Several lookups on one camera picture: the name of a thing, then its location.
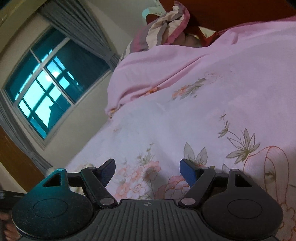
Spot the pale yellow cloth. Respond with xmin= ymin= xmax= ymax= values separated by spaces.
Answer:
xmin=45 ymin=163 xmax=98 ymax=195

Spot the person's hand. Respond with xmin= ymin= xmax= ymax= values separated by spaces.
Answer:
xmin=0 ymin=212 xmax=20 ymax=241

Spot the brown wooden door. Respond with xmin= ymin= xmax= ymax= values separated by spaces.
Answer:
xmin=1 ymin=127 xmax=44 ymax=192

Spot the grey left curtain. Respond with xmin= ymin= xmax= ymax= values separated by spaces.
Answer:
xmin=1 ymin=91 xmax=52 ymax=176

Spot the pink floral bed sheet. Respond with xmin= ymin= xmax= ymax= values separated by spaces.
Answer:
xmin=67 ymin=77 xmax=295 ymax=240

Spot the white framed window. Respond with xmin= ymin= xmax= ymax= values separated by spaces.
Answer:
xmin=4 ymin=27 xmax=111 ymax=149

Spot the pink folded blanket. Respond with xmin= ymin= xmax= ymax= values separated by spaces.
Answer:
xmin=105 ymin=16 xmax=295 ymax=118

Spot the striped colourful pillow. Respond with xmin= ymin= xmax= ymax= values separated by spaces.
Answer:
xmin=119 ymin=1 xmax=220 ymax=61

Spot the red wooden headboard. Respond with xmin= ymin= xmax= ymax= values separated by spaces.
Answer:
xmin=145 ymin=0 xmax=296 ymax=33

